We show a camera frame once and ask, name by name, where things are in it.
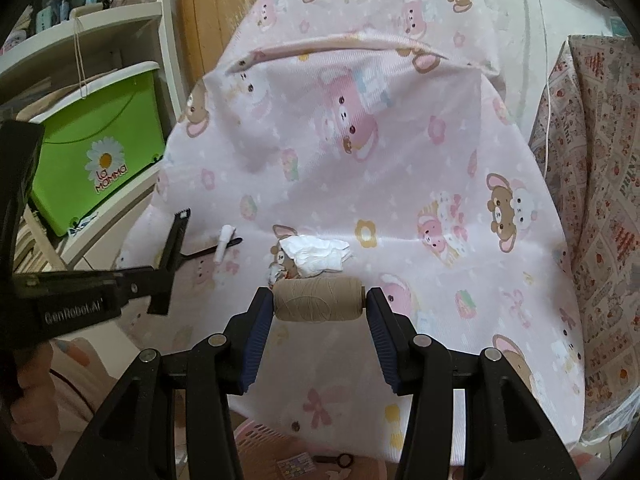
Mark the beige thread spool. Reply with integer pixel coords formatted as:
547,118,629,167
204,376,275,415
272,277,368,322

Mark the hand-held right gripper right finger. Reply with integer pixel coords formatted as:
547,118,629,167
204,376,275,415
366,287,568,480

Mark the flat brown paper bag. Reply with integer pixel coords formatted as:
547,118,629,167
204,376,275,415
20,67,121,121

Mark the black plastic strip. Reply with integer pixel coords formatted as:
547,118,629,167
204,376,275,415
147,207,193,317

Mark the white tissue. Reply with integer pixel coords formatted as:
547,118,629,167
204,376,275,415
279,235,353,278

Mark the small printed wrapper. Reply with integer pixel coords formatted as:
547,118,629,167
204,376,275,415
266,260,301,287

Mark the pink perforated plastic basket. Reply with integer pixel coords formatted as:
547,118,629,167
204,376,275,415
222,417,388,480

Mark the pink cartoon print blanket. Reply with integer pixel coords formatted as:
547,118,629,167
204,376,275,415
117,0,586,461

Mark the strawberry print quilt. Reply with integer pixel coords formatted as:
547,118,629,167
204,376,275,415
529,35,640,441

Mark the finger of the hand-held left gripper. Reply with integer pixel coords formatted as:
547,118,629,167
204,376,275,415
112,264,176,317

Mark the purple checked tissue pack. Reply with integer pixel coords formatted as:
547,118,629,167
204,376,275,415
279,452,313,476

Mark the person's left hand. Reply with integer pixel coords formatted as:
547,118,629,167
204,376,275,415
10,345,57,443

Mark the small white tube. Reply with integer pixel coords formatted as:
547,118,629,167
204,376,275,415
215,224,236,263

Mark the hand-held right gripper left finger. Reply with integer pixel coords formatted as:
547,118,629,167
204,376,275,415
95,287,275,480

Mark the black plastic spoon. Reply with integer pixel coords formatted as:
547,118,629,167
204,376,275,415
177,236,244,266

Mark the wooden door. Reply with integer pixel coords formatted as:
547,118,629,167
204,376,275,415
172,0,281,91

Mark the hanging beige string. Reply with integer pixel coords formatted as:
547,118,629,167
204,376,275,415
72,15,86,98

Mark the white shelf unit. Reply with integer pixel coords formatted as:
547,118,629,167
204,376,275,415
0,0,186,281

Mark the green plastic storage box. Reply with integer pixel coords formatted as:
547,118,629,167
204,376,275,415
27,62,167,237

